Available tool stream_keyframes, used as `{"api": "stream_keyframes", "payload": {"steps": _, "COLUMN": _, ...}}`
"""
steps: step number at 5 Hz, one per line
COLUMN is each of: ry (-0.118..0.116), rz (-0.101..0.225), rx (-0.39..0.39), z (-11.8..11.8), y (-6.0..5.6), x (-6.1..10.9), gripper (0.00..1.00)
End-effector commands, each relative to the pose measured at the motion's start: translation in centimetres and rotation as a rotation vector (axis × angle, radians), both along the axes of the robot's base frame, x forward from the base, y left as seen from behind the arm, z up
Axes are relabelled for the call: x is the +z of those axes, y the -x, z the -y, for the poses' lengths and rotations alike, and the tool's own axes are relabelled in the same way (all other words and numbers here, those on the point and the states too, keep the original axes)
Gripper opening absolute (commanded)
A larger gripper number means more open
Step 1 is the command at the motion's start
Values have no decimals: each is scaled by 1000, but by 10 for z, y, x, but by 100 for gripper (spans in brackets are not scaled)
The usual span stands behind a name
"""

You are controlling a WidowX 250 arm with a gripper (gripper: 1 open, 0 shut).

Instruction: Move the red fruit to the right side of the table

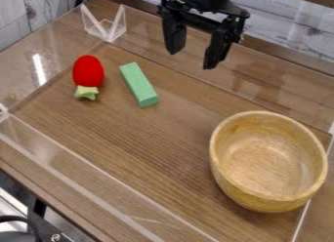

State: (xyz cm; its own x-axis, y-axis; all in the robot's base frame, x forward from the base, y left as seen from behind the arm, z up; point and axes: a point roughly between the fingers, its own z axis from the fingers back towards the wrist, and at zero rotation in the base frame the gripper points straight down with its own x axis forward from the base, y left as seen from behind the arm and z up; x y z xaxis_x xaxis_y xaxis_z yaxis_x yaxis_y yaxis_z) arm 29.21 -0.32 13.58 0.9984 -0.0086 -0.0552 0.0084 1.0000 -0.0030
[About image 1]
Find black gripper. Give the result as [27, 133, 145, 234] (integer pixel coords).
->
[157, 0, 251, 69]

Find red plush strawberry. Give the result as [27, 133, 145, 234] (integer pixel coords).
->
[72, 55, 104, 101]

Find green rectangular block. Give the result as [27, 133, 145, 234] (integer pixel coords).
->
[120, 62, 158, 108]

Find wooden bowl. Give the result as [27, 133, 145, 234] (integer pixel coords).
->
[208, 110, 328, 213]

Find clear acrylic corner bracket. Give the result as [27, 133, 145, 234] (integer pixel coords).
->
[80, 5, 126, 43]

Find clear acrylic tray wall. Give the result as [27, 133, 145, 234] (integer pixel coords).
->
[0, 104, 219, 242]

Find black table leg bracket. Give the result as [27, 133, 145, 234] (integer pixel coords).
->
[27, 198, 73, 242]

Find black cable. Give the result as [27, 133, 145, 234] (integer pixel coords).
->
[0, 215, 35, 242]

